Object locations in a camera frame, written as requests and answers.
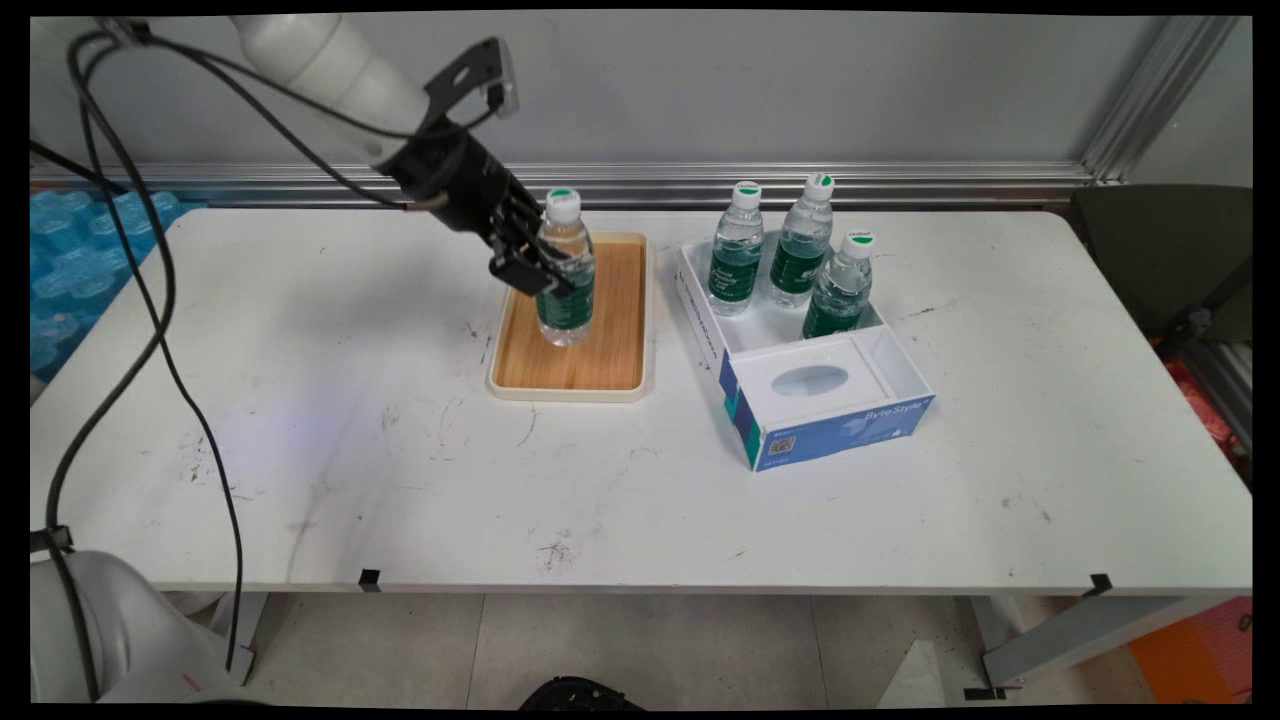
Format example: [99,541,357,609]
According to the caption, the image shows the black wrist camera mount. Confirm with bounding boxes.
[422,37,522,139]

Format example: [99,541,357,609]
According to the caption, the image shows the green label water bottle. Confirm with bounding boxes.
[768,173,836,310]
[534,188,599,349]
[802,232,877,339]
[708,181,766,319]

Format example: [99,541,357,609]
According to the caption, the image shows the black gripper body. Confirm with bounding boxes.
[384,132,533,248]

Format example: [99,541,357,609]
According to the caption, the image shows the black round object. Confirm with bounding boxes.
[518,677,647,712]

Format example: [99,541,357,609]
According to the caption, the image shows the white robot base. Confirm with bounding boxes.
[30,550,256,706]

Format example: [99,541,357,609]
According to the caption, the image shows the grey table leg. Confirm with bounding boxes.
[212,592,269,687]
[968,595,1206,693]

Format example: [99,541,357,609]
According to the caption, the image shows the bamboo tray with cream rim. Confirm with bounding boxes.
[487,230,656,404]

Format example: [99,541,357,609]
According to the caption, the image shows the blue wrapped water bottle pack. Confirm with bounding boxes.
[30,190,186,383]

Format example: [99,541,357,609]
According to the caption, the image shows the slanted aluminium frame post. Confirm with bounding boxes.
[1083,15,1241,188]

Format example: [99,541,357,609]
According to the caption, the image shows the black cable with brass plug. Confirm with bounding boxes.
[95,20,451,213]

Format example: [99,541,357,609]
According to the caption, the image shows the horizontal aluminium frame rail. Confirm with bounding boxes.
[30,162,1101,209]

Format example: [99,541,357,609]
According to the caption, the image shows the orange box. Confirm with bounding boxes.
[1128,598,1253,704]

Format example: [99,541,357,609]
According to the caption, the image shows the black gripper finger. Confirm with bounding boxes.
[489,238,577,299]
[499,188,547,243]

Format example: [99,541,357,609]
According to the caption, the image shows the long black hanging cable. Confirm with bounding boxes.
[44,28,248,673]

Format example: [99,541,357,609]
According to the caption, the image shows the aluminium frame bar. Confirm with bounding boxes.
[1183,338,1253,453]

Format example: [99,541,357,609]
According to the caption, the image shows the red packaged goods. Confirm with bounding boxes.
[1160,350,1243,463]

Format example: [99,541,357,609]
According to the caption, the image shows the white and blue cardboard box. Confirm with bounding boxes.
[675,235,938,473]

